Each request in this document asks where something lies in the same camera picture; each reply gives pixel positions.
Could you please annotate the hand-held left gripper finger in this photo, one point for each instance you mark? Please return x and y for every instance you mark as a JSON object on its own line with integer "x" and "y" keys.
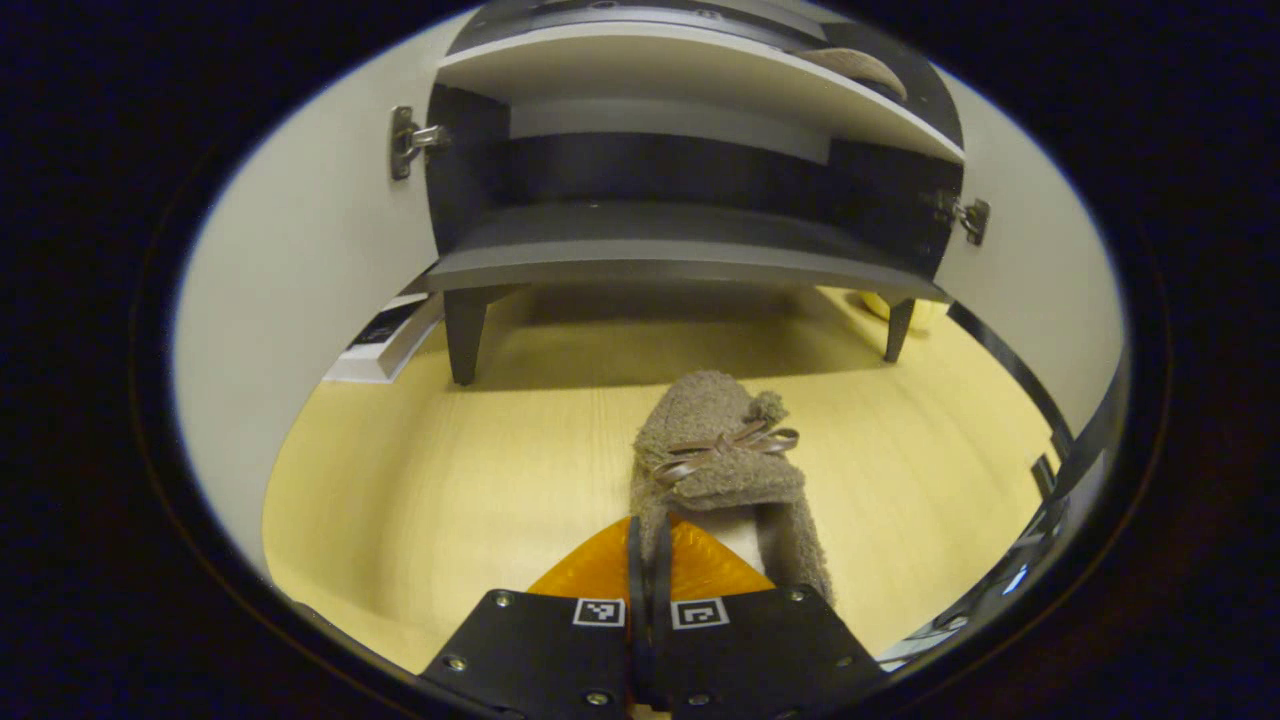
{"x": 635, "y": 570}
{"x": 660, "y": 570}

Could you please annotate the brown fuzzy shoe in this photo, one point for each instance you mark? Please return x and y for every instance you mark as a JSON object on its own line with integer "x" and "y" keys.
{"x": 710, "y": 470}
{"x": 860, "y": 68}

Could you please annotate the grey shoe cabinet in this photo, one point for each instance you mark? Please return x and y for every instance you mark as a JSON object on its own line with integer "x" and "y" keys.
{"x": 660, "y": 240}

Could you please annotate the grey cabinet door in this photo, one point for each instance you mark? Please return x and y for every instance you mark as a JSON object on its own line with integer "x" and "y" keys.
{"x": 1040, "y": 260}
{"x": 300, "y": 260}

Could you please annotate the metal door hinge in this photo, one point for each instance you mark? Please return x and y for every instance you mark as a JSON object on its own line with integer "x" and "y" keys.
{"x": 405, "y": 140}
{"x": 970, "y": 215}

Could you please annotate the small white box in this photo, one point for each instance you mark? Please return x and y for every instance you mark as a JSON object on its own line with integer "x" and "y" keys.
{"x": 385, "y": 340}

